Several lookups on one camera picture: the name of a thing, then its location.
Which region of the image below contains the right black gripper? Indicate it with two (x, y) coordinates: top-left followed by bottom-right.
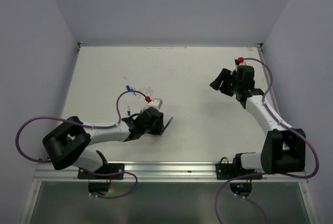
(210, 67), (241, 96)

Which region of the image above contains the blue patterned pen two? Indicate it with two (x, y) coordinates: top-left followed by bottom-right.
(161, 117), (174, 134)

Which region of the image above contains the white marker blue label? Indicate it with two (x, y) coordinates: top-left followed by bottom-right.
(127, 106), (131, 116)

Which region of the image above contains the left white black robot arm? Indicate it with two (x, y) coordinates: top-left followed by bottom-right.
(42, 107), (165, 179)

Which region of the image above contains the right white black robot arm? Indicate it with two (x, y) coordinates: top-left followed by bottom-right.
(210, 65), (305, 179)

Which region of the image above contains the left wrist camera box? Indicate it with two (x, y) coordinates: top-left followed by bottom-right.
(145, 98), (163, 110)

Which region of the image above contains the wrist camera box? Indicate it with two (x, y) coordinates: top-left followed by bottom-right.
(235, 57), (246, 67)
(145, 98), (163, 110)

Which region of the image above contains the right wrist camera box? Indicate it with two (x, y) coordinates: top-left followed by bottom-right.
(235, 57), (246, 67)

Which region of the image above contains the aluminium front rail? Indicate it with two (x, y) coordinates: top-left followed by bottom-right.
(35, 160), (308, 183)

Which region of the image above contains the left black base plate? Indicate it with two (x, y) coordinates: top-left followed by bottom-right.
(78, 163), (124, 180)

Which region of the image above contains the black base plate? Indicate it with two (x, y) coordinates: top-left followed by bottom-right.
(215, 153), (255, 180)
(78, 163), (124, 180)

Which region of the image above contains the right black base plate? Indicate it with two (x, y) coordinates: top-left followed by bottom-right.
(215, 153), (255, 180)

